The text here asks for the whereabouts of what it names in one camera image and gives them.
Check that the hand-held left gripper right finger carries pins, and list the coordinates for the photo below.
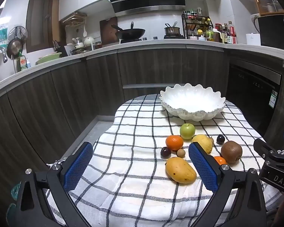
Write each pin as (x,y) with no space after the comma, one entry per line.
(203,165)

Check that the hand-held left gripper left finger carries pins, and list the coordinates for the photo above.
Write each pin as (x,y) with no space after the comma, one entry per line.
(78,165)

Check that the small mandarin orange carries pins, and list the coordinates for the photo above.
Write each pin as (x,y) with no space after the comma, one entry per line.
(219,160)

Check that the yellow lemon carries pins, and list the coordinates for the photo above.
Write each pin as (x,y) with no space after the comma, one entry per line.
(202,142)

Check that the yellow mango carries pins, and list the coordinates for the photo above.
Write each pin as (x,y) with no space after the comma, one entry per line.
(180,170)

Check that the brown longan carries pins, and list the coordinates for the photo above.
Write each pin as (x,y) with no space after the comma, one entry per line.
(180,153)
(212,140)

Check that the brown kiwi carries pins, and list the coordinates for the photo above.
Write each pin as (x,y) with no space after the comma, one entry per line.
(231,151)

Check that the dark purple plum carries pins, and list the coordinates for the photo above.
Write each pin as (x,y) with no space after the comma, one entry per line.
(165,151)
(220,139)

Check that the large mandarin orange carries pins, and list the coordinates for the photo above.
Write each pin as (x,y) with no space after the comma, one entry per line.
(174,142)

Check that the green apple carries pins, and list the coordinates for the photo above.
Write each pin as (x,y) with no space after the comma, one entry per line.
(187,131)

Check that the white scalloped ceramic bowl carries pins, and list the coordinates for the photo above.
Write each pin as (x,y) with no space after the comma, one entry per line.
(191,104)

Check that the green energy label sticker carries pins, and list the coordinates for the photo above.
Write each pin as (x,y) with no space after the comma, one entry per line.
(273,99)

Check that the black built-in dishwasher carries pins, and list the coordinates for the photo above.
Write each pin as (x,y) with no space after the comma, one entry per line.
(250,94)

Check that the white black checkered tablecloth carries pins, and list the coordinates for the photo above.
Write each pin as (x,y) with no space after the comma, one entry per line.
(132,134)

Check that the dark wood base cabinets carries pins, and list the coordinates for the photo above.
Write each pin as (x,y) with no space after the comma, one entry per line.
(97,75)

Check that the small white canister appliance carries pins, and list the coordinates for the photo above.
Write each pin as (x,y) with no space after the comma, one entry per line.
(253,39)

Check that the black microwave oven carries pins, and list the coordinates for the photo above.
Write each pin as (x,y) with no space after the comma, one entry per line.
(274,32)

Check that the green dish tray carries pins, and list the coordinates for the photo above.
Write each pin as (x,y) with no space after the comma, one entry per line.
(48,58)

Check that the small white blue bottle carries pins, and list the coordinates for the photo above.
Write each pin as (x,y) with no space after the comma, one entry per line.
(28,63)

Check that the black knife block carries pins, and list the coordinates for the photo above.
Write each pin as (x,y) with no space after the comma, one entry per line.
(61,49)

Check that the green dish soap bottle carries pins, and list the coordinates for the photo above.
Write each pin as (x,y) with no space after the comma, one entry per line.
(21,62)

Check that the cluster of condiment bottles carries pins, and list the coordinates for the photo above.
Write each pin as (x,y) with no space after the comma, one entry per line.
(224,34)

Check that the white jug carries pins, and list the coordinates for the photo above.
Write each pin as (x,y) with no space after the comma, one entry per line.
(253,22)

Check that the white teapot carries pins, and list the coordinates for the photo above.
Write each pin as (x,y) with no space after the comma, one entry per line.
(88,41)

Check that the black induction cooker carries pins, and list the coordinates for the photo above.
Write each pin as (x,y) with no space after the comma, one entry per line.
(174,37)

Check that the white kitchen countertop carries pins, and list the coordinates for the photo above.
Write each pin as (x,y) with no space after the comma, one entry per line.
(156,42)

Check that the hanging frying pan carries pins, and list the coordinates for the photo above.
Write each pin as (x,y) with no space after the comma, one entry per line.
(14,48)

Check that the white hanging spoon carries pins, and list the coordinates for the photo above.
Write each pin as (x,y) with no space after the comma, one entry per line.
(85,32)

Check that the brown wooden cutting board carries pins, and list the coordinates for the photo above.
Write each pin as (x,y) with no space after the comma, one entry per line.
(106,30)

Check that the steel saucepan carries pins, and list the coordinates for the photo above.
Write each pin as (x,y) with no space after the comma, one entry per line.
(172,30)

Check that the black spice rack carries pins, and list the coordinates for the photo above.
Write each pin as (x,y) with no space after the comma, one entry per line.
(194,26)

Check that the black wok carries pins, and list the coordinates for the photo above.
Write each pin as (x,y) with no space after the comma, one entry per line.
(130,33)

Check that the round hanging metal strainer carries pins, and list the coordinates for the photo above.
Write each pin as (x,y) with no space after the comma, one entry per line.
(19,33)

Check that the wooden wall rack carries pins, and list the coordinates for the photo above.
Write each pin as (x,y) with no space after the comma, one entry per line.
(74,17)

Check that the brown wooden window frame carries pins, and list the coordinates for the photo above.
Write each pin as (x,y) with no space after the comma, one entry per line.
(41,21)

